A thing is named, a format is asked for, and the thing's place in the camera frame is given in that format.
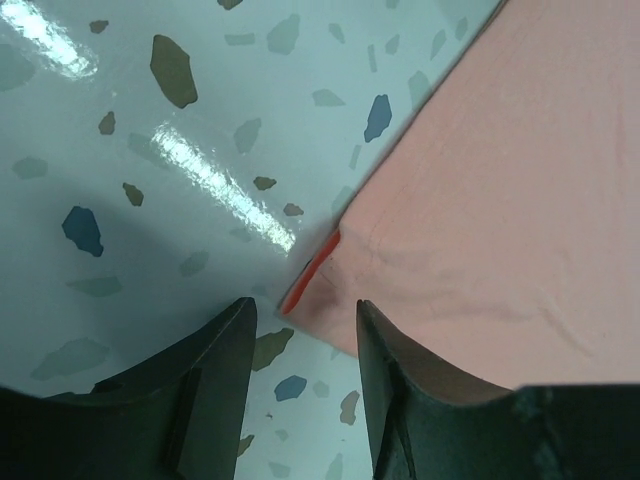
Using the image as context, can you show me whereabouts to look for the salmon pink t-shirt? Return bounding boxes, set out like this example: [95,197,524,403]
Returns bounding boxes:
[282,1,639,388]

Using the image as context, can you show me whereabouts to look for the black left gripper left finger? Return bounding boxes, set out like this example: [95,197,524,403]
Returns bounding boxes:
[1,297,257,480]

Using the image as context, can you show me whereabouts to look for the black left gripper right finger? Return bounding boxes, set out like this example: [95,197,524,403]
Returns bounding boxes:
[356,300,639,479]

